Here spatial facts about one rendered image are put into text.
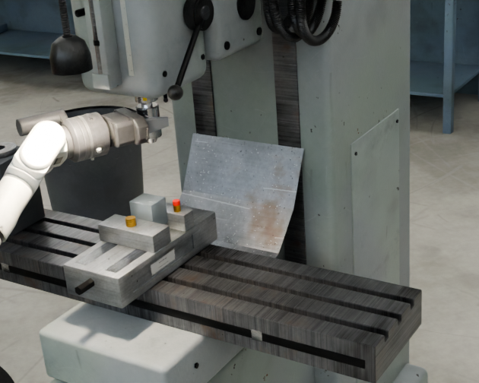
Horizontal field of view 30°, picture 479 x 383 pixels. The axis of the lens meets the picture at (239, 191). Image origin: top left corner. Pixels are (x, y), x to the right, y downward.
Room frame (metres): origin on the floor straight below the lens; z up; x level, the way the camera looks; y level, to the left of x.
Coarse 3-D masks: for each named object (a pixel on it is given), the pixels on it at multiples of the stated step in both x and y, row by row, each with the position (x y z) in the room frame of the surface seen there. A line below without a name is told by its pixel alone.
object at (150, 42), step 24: (72, 0) 1.73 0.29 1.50; (120, 0) 1.66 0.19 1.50; (144, 0) 1.64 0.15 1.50; (168, 0) 1.68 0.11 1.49; (120, 24) 1.66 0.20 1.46; (144, 24) 1.64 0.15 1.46; (168, 24) 1.68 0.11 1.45; (120, 48) 1.67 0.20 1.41; (144, 48) 1.64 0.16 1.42; (168, 48) 1.67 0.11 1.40; (144, 72) 1.64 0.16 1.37; (168, 72) 1.66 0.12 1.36; (192, 72) 1.73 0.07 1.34; (144, 96) 1.65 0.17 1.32
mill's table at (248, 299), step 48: (48, 240) 1.92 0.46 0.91; (96, 240) 1.90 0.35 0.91; (48, 288) 1.80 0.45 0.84; (192, 288) 1.63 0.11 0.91; (240, 288) 1.61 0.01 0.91; (288, 288) 1.60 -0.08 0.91; (336, 288) 1.58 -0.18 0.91; (384, 288) 1.56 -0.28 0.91; (240, 336) 1.52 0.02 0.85; (288, 336) 1.45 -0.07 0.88; (336, 336) 1.40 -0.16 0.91; (384, 336) 1.39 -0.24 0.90
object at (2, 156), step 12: (0, 144) 2.06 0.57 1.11; (12, 144) 2.05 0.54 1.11; (0, 156) 2.00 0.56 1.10; (12, 156) 2.01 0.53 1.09; (0, 168) 1.96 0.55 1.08; (0, 180) 1.96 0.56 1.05; (36, 192) 2.04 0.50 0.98; (36, 204) 2.04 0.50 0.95; (24, 216) 2.00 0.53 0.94; (36, 216) 2.03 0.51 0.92; (24, 228) 1.99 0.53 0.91
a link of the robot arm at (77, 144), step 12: (24, 120) 1.65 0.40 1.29; (36, 120) 1.66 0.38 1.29; (48, 120) 1.67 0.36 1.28; (60, 120) 1.68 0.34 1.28; (72, 120) 1.66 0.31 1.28; (24, 132) 1.64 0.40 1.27; (72, 132) 1.64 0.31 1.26; (84, 132) 1.64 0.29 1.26; (72, 144) 1.63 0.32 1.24; (84, 144) 1.63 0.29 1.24; (60, 156) 1.62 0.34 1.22; (72, 156) 1.64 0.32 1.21; (84, 156) 1.64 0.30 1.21
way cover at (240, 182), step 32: (192, 160) 2.12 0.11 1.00; (224, 160) 2.07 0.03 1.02; (256, 160) 2.02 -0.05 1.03; (288, 160) 1.98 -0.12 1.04; (192, 192) 2.08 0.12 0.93; (224, 192) 2.03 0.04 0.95; (256, 192) 1.99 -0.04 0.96; (288, 192) 1.94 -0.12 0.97; (224, 224) 1.97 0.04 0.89; (256, 224) 1.93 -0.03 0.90; (288, 224) 1.90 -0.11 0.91
